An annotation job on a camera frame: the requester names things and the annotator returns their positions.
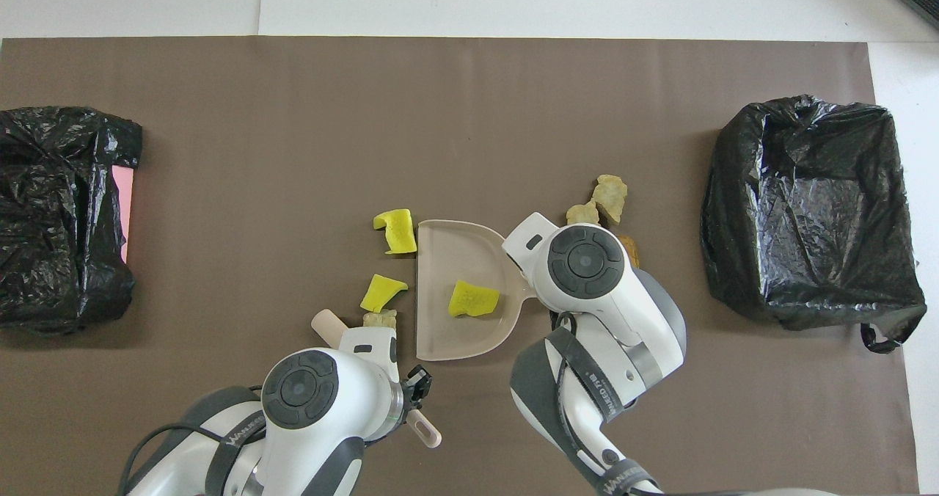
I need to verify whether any black plastic trash bag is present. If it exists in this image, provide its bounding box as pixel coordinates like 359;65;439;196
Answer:
0;106;144;335
701;95;927;354

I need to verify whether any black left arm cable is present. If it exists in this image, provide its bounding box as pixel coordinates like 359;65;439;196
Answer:
117;386;265;496

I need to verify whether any yellow sponge piece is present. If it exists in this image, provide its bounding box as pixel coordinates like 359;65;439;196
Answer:
449;280;501;318
359;274;409;313
373;208;417;255

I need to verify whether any brown paper table mat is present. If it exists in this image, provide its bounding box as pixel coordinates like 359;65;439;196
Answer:
0;37;920;496

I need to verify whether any beige plastic dustpan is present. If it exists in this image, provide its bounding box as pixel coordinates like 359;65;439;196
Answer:
415;219;547;362

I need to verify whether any pink plastic bin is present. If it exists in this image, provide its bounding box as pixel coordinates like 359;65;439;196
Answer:
112;166;136;265

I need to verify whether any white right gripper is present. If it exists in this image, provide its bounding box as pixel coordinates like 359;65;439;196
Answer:
503;212;562;295

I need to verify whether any beige handled black bristle brush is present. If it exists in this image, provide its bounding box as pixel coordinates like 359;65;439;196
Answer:
311;309;443;450

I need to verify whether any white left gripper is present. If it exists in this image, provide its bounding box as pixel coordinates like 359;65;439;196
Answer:
339;326;434;403

